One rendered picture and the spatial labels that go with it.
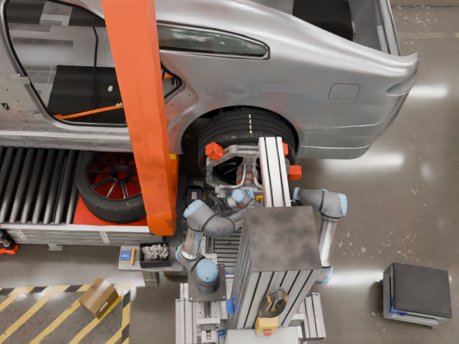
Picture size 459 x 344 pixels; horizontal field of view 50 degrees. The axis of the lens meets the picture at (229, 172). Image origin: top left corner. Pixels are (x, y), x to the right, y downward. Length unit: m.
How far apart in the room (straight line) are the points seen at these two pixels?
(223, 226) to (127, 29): 1.07
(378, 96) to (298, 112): 0.48
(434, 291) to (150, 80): 2.56
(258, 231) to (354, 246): 2.40
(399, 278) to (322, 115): 1.34
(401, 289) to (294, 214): 2.01
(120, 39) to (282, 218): 0.89
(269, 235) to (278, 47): 1.26
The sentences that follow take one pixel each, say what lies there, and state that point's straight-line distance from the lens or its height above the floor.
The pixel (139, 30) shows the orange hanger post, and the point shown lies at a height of 2.36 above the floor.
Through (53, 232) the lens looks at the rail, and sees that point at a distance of 3.76.
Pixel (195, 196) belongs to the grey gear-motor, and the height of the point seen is 0.43.
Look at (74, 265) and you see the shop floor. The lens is 3.98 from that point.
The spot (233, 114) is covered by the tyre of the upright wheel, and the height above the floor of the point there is 1.16.
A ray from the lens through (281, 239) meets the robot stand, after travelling 1.76.
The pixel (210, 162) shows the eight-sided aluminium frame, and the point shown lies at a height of 0.98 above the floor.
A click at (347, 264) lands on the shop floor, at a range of 4.03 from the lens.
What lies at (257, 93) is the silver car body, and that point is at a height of 1.43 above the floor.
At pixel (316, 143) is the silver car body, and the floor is 0.94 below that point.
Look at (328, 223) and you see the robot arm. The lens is 2.73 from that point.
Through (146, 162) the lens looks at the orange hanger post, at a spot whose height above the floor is 1.46.
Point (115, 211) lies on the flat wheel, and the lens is 3.56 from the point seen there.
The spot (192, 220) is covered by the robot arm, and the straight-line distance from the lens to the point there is 2.45.
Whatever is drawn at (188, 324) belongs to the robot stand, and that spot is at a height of 0.74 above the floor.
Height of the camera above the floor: 3.62
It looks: 59 degrees down
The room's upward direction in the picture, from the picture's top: 6 degrees clockwise
